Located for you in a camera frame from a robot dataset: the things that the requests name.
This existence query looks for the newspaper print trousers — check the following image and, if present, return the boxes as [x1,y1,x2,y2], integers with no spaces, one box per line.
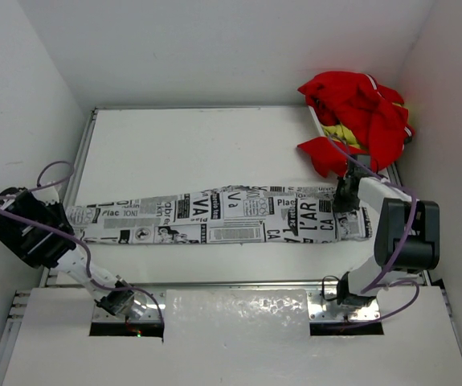
[65,185,373,244]

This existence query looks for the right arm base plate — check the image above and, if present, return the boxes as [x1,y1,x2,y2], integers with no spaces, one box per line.
[307,290,381,323]

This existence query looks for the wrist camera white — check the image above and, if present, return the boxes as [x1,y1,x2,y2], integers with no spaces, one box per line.
[351,154,371,169]
[33,187,60,205]

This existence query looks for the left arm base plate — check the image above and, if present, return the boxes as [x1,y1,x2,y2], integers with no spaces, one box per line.
[95,290,166,322]

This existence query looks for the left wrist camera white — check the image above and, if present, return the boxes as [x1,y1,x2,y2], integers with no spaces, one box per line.
[33,187,60,205]

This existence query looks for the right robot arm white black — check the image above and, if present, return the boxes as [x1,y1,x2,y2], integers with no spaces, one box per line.
[333,154,440,307]

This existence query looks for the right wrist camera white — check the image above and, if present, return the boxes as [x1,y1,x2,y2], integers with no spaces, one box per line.
[351,154,371,169]

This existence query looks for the white front cover board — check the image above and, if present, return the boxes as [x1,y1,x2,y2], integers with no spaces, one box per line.
[4,287,462,385]

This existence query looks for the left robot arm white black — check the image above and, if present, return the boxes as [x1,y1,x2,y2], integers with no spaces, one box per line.
[0,187,136,318]

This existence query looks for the red trousers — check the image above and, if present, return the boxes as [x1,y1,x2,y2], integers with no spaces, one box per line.
[298,71,415,177]

